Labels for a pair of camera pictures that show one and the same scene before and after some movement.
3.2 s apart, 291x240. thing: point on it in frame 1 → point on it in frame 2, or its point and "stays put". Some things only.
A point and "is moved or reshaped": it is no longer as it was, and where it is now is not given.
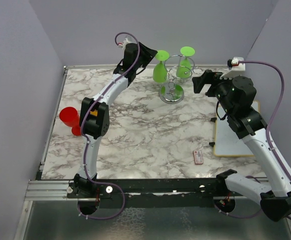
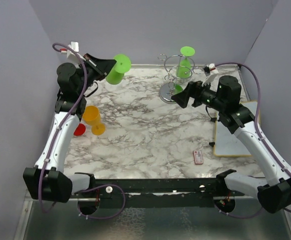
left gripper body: x=138 y=65 → x=92 y=74
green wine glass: x=184 y=68 stays put
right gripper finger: x=198 y=82 → x=183 y=98
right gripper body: x=219 y=88 → x=202 y=96
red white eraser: x=198 y=157 stays put
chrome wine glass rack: x=178 y=69 stays put
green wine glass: x=159 y=73 is moved or reshaped
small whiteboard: x=227 y=142 stays put
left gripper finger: x=146 y=54 → x=103 y=66
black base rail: x=136 y=193 stays put
